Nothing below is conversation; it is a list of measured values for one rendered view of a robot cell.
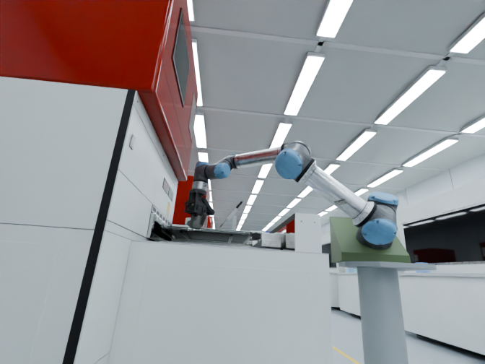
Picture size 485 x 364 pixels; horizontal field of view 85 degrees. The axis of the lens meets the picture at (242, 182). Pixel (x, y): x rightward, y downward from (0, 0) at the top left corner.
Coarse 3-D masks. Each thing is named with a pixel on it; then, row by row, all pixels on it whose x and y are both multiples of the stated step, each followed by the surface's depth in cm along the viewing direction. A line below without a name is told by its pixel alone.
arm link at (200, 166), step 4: (196, 164) 136; (200, 164) 134; (204, 164) 134; (208, 164) 136; (196, 168) 135; (200, 168) 133; (196, 172) 134; (200, 172) 132; (196, 176) 133; (200, 176) 132; (204, 176) 132; (196, 180) 132; (200, 180) 132; (204, 180) 133; (208, 180) 136
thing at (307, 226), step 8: (296, 216) 95; (304, 216) 95; (312, 216) 96; (296, 224) 94; (304, 224) 94; (312, 224) 95; (320, 224) 95; (296, 232) 93; (304, 232) 94; (312, 232) 94; (320, 232) 94; (296, 240) 92; (304, 240) 93; (312, 240) 93; (320, 240) 93; (296, 248) 91; (304, 248) 92; (312, 248) 92; (320, 248) 92
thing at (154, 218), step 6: (150, 216) 101; (156, 216) 105; (150, 222) 100; (156, 222) 109; (162, 222) 117; (150, 228) 100; (150, 234) 99; (156, 234) 108; (156, 240) 109; (168, 240) 141
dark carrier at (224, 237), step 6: (174, 234) 123; (180, 234) 122; (192, 234) 119; (198, 234) 118; (204, 234) 116; (210, 234) 115; (216, 234) 114; (222, 234) 113; (228, 234) 112; (234, 234) 111; (216, 240) 138; (222, 240) 137; (234, 240) 133; (240, 240) 132
